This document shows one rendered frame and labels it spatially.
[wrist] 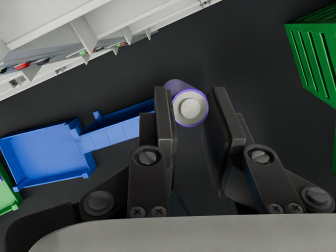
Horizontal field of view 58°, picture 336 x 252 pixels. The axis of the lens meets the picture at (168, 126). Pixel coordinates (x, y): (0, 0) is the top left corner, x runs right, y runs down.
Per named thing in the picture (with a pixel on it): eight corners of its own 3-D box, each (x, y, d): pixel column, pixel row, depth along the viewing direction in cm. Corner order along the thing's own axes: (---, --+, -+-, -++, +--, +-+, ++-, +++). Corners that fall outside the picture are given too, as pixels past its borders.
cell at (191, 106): (169, 111, 20) (182, 136, 14) (156, 87, 20) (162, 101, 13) (193, 98, 20) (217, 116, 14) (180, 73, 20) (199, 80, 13)
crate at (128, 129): (184, 105, 99) (175, 82, 97) (177, 124, 81) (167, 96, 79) (104, 131, 106) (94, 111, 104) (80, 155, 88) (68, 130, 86)
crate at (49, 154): (78, 116, 106) (68, 123, 98) (97, 167, 111) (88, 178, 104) (5, 134, 112) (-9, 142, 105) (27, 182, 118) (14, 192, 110)
